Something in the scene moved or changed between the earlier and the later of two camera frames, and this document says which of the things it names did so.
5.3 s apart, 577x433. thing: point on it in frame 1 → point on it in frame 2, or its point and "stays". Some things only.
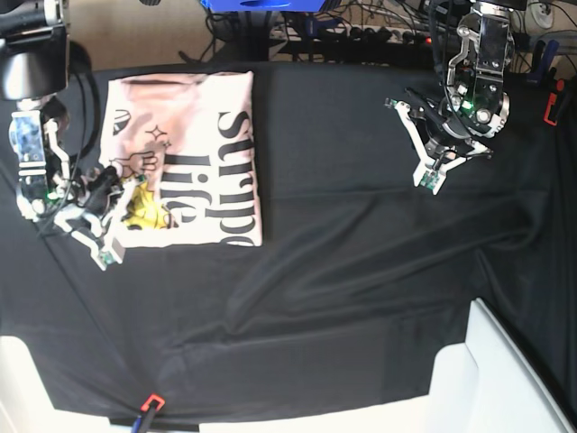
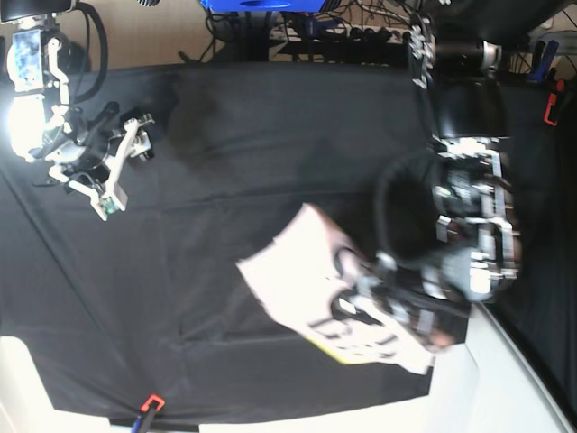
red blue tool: (141, 424) stays
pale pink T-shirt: (187, 144) → (297, 267)
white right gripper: (430, 173) → (410, 295)
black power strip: (350, 36) stays
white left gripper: (88, 225) → (94, 146)
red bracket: (553, 101) stays
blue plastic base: (263, 5) stays
